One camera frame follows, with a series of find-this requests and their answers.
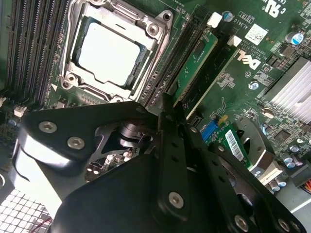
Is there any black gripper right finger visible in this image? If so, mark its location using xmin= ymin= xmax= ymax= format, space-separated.
xmin=176 ymin=101 xmax=307 ymax=233

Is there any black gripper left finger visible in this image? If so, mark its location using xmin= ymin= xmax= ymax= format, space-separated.
xmin=11 ymin=93 xmax=194 ymax=220

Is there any green RAM stick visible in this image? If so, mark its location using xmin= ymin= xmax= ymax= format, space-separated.
xmin=173 ymin=29 xmax=218 ymax=102

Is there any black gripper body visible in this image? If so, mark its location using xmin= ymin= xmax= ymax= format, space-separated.
xmin=50 ymin=150 xmax=234 ymax=233

